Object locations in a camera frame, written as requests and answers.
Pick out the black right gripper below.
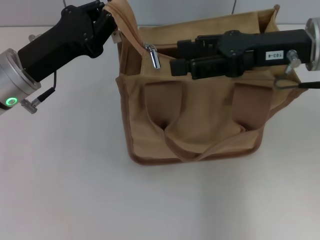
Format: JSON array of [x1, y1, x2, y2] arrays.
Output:
[[170, 29, 313, 81]]

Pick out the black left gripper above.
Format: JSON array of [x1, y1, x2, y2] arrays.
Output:
[[17, 0, 118, 83]]

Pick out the silver metal zipper pull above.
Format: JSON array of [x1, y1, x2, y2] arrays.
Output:
[[142, 42, 162, 70]]

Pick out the khaki canvas food bag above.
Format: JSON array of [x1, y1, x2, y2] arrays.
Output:
[[103, 0, 311, 168]]

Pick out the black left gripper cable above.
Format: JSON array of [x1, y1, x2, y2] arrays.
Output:
[[20, 34, 58, 115]]

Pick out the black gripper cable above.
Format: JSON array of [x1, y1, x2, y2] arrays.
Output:
[[273, 49, 320, 90], [20, 34, 58, 115]]

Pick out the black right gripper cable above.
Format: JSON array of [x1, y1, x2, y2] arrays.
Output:
[[273, 49, 320, 90]]

